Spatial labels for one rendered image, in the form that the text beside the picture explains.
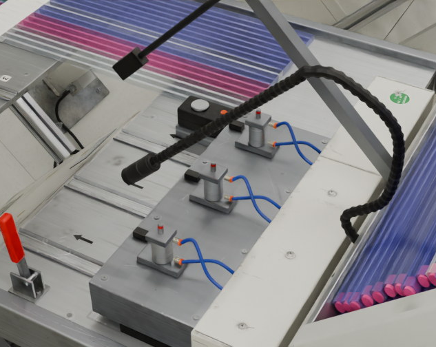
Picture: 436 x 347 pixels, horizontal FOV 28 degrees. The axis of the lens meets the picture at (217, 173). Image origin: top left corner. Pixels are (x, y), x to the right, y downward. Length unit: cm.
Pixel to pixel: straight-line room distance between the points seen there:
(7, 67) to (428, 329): 88
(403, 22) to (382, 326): 188
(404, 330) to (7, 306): 48
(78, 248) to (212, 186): 18
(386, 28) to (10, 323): 163
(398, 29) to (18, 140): 106
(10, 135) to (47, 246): 126
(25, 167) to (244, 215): 135
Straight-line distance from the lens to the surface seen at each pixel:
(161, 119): 120
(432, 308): 61
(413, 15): 253
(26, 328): 97
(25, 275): 97
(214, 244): 93
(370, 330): 65
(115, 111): 247
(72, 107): 239
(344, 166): 101
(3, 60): 136
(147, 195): 108
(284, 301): 85
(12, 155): 226
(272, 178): 101
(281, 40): 89
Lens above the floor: 189
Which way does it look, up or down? 46 degrees down
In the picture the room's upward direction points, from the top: 63 degrees clockwise
